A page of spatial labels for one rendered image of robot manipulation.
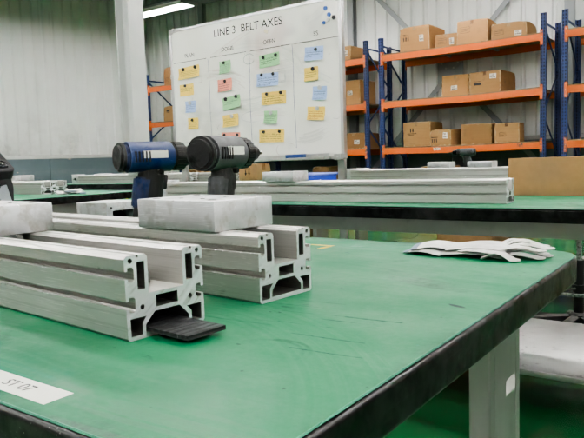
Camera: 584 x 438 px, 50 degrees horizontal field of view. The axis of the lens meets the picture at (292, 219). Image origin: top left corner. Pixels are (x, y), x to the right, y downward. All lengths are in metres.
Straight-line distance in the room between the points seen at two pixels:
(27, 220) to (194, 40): 3.92
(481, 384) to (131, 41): 8.86
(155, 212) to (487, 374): 0.56
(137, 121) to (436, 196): 7.51
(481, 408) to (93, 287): 0.64
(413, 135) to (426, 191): 8.85
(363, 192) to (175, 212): 1.65
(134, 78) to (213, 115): 5.01
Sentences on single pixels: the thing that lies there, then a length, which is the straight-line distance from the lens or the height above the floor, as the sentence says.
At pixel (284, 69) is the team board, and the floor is 1.55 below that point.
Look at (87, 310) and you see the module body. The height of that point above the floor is 0.80.
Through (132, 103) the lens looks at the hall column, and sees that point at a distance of 9.47.
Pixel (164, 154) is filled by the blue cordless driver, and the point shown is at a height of 0.97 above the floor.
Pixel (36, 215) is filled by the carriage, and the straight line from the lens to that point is 0.94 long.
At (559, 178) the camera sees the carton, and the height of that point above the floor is 0.85.
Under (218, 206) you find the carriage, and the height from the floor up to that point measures 0.90.
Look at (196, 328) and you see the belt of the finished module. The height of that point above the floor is 0.79.
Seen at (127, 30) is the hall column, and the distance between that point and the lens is 9.85.
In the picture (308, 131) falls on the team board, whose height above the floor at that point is 1.13.
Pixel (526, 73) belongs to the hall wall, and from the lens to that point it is 11.50.
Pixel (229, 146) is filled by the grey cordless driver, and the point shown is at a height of 0.98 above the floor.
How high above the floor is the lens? 0.95
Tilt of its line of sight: 5 degrees down
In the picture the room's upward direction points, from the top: 2 degrees counter-clockwise
